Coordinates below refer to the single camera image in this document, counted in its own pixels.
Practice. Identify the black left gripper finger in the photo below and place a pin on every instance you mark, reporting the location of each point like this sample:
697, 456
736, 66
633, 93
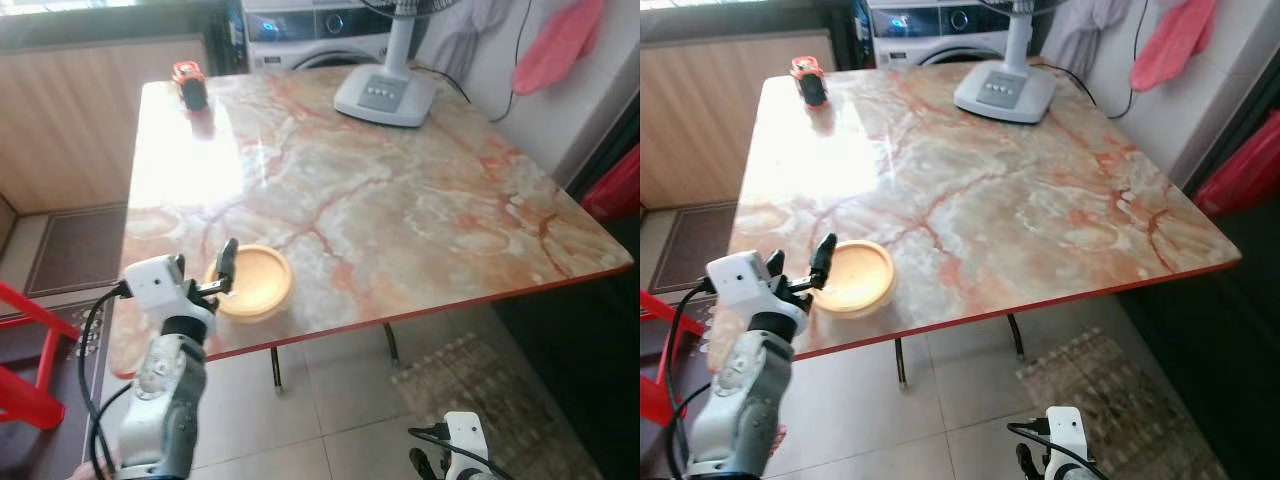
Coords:
775, 265
227, 262
178, 264
824, 258

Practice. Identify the round orange plastic bowl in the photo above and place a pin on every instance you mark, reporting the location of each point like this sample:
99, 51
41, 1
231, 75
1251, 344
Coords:
858, 278
255, 285

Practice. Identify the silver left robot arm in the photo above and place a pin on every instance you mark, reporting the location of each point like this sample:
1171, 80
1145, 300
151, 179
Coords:
165, 400
745, 400

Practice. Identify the brown door mat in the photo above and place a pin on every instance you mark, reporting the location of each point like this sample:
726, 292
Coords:
700, 250
75, 250

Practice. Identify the beige patterned rug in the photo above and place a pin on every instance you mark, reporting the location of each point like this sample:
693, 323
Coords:
1120, 400
490, 400

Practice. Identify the black metal table leg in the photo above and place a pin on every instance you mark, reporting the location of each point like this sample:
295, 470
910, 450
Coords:
391, 345
275, 368
900, 365
1015, 335

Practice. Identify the light wood cabinet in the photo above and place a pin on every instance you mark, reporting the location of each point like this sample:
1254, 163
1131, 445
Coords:
735, 120
90, 120

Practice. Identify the red plastic stool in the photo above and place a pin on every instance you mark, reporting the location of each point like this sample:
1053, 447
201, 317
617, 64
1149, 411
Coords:
655, 380
25, 370

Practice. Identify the orange and black small device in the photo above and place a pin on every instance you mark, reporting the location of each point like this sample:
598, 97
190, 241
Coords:
808, 80
188, 85

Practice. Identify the red plastic chair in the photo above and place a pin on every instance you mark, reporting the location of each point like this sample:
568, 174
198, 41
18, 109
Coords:
1245, 175
615, 185

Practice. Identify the dark patterned floor mat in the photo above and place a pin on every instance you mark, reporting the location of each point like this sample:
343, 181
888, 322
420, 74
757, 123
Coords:
652, 455
20, 450

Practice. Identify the white standing fan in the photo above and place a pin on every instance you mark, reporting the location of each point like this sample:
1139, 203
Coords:
1005, 92
385, 92

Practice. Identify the white washing machine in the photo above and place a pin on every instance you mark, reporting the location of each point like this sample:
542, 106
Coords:
305, 35
935, 35

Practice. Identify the pink hanging cloth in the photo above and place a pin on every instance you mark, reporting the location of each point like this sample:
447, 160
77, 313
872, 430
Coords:
558, 45
1180, 40

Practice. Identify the grey hanging cloth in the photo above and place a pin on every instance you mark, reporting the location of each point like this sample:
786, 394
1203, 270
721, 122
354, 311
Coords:
1085, 30
470, 30

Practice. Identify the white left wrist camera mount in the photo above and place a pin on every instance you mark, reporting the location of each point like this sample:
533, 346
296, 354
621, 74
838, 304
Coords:
740, 280
155, 283

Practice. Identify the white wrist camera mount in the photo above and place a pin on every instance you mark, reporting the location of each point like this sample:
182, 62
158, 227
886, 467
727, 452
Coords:
740, 280
155, 283
1066, 432
466, 432

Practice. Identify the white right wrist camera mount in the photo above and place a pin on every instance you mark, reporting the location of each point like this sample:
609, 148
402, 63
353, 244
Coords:
466, 432
1066, 432

